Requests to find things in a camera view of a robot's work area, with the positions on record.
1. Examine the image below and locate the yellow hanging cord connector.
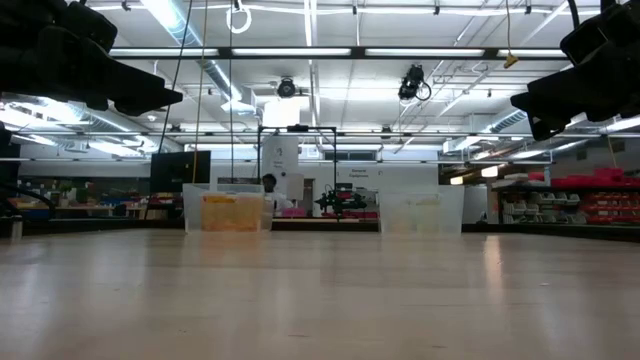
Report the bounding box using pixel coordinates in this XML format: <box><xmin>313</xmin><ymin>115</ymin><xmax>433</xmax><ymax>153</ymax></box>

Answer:
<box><xmin>502</xmin><ymin>0</ymin><xmax>520</xmax><ymax>70</ymax></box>

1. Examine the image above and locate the clear plastic bin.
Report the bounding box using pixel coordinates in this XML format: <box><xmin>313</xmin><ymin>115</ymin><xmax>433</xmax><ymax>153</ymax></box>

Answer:
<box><xmin>182</xmin><ymin>182</ymin><xmax>275</xmax><ymax>234</ymax></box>
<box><xmin>378</xmin><ymin>184</ymin><xmax>466</xmax><ymax>236</ymax></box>

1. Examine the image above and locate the thin black hanging cable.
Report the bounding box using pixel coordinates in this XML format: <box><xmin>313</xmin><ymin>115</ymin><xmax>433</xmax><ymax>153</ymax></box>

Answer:
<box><xmin>228</xmin><ymin>0</ymin><xmax>235</xmax><ymax>184</ymax></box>

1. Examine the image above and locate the cluttered background workbench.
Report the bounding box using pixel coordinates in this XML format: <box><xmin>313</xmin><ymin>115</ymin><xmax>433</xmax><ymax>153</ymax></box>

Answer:
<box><xmin>14</xmin><ymin>177</ymin><xmax>181</xmax><ymax>221</ymax></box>

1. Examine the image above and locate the white hanging cable loop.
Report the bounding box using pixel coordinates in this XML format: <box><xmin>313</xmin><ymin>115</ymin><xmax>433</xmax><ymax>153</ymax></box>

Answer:
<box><xmin>225</xmin><ymin>0</ymin><xmax>253</xmax><ymax>35</ymax></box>

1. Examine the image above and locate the white machine cabinet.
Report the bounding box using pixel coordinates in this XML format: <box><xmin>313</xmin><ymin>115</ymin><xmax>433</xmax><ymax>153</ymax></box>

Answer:
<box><xmin>260</xmin><ymin>135</ymin><xmax>305</xmax><ymax>201</ymax></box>

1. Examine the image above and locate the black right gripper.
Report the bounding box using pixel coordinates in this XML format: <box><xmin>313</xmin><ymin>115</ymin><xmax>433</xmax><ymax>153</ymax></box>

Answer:
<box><xmin>510</xmin><ymin>19</ymin><xmax>640</xmax><ymax>142</ymax></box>

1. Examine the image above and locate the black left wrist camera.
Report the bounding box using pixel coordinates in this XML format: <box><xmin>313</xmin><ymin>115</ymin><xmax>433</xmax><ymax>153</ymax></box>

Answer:
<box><xmin>64</xmin><ymin>2</ymin><xmax>120</xmax><ymax>54</ymax></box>

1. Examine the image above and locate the thin black metal frame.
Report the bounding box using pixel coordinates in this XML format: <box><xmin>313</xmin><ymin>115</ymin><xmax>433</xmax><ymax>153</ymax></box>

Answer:
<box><xmin>257</xmin><ymin>123</ymin><xmax>339</xmax><ymax>196</ymax></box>

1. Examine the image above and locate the person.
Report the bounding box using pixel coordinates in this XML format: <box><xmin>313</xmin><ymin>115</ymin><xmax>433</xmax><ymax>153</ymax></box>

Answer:
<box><xmin>261</xmin><ymin>173</ymin><xmax>296</xmax><ymax>211</ymax></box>

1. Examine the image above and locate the round black ceiling camera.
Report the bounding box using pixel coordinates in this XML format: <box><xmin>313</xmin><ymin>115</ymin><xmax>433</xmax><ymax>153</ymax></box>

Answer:
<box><xmin>276</xmin><ymin>76</ymin><xmax>298</xmax><ymax>100</ymax></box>

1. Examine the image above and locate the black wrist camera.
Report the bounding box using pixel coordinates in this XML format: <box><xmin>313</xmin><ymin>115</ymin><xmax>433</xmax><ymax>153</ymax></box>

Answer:
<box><xmin>64</xmin><ymin>2</ymin><xmax>120</xmax><ymax>54</ymax></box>
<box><xmin>559</xmin><ymin>2</ymin><xmax>621</xmax><ymax>66</ymax></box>

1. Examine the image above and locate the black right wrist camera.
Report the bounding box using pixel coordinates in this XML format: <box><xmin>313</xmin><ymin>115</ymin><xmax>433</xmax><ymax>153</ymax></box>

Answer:
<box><xmin>559</xmin><ymin>2</ymin><xmax>621</xmax><ymax>66</ymax></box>

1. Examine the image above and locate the black monitor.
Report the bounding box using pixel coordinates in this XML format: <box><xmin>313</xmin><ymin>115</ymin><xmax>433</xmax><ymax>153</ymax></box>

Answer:
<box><xmin>149</xmin><ymin>150</ymin><xmax>212</xmax><ymax>195</ymax></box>

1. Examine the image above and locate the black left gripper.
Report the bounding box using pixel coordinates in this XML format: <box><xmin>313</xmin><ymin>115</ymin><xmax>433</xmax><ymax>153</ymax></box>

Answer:
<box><xmin>0</xmin><ymin>0</ymin><xmax>184</xmax><ymax>118</ymax></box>

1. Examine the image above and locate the large orange pill bottle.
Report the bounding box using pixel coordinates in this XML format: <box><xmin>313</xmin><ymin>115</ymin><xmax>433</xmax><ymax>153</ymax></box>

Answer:
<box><xmin>201</xmin><ymin>192</ymin><xmax>236</xmax><ymax>233</ymax></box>

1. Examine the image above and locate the small black background robot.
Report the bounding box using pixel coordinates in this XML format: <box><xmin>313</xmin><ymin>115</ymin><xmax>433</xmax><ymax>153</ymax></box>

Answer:
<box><xmin>314</xmin><ymin>183</ymin><xmax>369</xmax><ymax>220</ymax></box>

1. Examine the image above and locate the shelf with red bins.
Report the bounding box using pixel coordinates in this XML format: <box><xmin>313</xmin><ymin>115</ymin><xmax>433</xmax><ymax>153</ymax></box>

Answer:
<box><xmin>492</xmin><ymin>167</ymin><xmax>640</xmax><ymax>226</ymax></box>

